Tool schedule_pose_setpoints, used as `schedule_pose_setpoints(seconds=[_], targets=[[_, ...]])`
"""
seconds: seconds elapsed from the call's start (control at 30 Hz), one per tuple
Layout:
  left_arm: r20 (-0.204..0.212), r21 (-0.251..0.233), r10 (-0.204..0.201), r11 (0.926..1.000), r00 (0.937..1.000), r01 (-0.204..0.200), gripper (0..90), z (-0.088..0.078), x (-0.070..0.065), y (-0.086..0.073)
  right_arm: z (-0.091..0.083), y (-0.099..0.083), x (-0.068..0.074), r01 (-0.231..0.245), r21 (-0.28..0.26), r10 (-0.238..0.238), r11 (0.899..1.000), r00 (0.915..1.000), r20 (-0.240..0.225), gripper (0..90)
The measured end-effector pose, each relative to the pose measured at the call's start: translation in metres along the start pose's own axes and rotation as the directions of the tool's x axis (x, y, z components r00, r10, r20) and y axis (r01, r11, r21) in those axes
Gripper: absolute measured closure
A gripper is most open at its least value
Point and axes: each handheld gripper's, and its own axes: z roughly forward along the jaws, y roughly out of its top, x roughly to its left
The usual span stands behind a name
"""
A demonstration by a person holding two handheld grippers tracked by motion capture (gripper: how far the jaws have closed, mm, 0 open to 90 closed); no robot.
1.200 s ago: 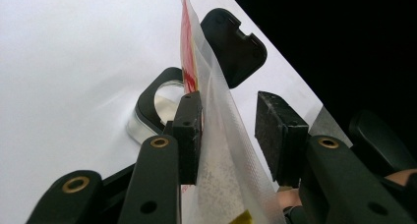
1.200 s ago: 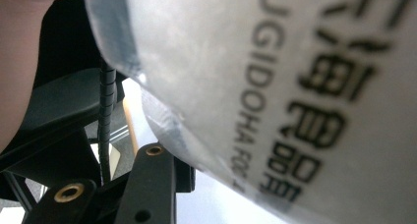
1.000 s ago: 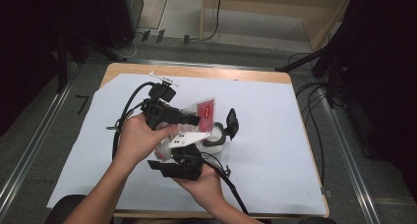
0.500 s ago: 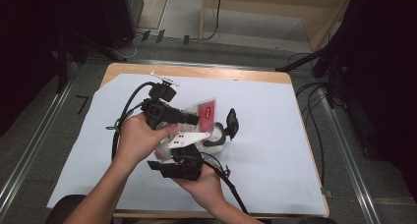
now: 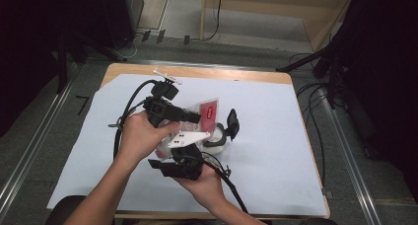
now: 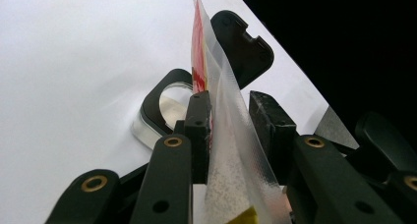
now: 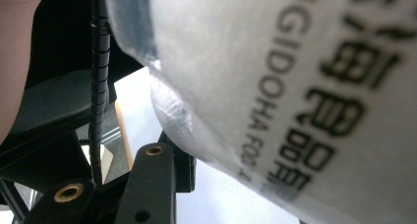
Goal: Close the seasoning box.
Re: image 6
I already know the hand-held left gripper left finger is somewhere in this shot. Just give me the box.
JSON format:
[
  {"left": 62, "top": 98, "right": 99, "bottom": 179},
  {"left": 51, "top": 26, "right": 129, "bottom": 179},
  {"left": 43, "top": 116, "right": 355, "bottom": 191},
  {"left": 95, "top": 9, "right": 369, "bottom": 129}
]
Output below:
[{"left": 182, "top": 90, "right": 212, "bottom": 185}]

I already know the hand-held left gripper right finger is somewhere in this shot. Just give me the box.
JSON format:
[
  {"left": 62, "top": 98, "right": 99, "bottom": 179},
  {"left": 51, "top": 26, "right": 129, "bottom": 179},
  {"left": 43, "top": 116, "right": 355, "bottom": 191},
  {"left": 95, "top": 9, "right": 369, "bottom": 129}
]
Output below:
[{"left": 249, "top": 90, "right": 298, "bottom": 187}]

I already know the clear pouch with red label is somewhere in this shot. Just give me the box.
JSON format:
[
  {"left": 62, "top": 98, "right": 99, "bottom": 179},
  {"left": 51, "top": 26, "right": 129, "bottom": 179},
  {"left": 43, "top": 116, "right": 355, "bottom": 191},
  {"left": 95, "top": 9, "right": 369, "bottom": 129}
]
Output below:
[{"left": 191, "top": 0, "right": 293, "bottom": 224}]

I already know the white table cover sheet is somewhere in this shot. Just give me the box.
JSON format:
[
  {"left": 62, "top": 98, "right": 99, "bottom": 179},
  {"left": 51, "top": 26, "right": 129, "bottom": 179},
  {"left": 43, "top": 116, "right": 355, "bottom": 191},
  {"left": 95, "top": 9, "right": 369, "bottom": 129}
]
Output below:
[{"left": 0, "top": 0, "right": 330, "bottom": 224}]

